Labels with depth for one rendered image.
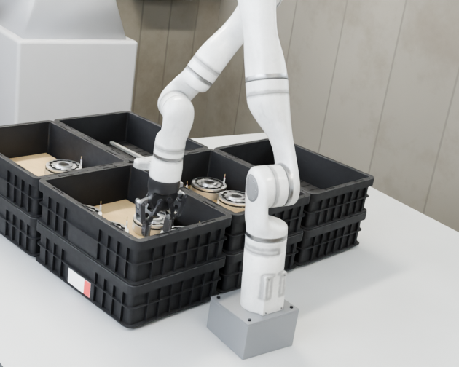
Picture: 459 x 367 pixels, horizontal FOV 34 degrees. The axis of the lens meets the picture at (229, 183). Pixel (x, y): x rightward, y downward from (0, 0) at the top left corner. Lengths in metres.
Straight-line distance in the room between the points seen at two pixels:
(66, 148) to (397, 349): 1.12
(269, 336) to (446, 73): 2.27
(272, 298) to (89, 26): 2.37
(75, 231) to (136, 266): 0.22
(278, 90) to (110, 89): 2.36
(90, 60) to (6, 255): 1.91
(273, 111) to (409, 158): 2.36
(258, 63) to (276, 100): 0.09
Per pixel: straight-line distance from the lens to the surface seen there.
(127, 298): 1.73
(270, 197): 1.60
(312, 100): 4.41
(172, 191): 1.76
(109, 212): 2.02
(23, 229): 2.05
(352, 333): 1.90
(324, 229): 2.16
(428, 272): 2.31
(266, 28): 1.63
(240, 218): 1.85
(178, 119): 1.68
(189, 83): 1.68
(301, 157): 2.43
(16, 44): 3.67
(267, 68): 1.61
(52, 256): 1.94
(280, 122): 1.62
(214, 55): 1.67
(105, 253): 1.76
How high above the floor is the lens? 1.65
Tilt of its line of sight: 21 degrees down
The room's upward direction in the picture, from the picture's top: 8 degrees clockwise
